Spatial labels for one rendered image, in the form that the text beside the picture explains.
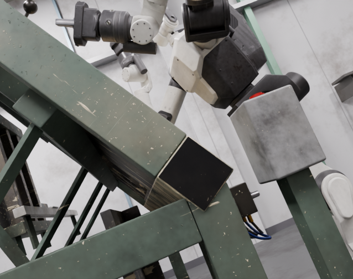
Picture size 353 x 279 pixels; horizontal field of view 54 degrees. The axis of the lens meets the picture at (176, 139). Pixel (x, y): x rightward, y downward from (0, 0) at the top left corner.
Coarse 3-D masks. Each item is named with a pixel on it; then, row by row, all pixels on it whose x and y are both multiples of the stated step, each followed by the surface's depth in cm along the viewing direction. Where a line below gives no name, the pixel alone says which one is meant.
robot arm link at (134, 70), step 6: (126, 60) 160; (132, 60) 160; (138, 60) 158; (126, 66) 161; (132, 66) 158; (138, 66) 157; (144, 66) 157; (126, 72) 157; (132, 72) 156; (138, 72) 159; (144, 72) 158; (126, 78) 157; (132, 78) 157; (138, 78) 159; (144, 78) 161
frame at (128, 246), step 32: (224, 192) 69; (128, 224) 66; (160, 224) 67; (192, 224) 67; (224, 224) 68; (64, 256) 64; (96, 256) 64; (128, 256) 65; (160, 256) 65; (224, 256) 67; (256, 256) 67
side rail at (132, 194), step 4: (120, 184) 276; (120, 188) 275; (124, 188) 276; (128, 188) 276; (124, 192) 277; (128, 192) 275; (132, 192) 276; (132, 196) 275; (136, 196) 275; (136, 200) 275; (140, 200) 275; (144, 200) 275
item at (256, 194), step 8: (240, 184) 100; (232, 192) 99; (240, 192) 99; (248, 192) 100; (256, 192) 102; (240, 200) 99; (248, 200) 99; (240, 208) 98; (248, 208) 99; (256, 208) 99; (248, 216) 100; (248, 224) 106; (248, 232) 97; (256, 232) 105
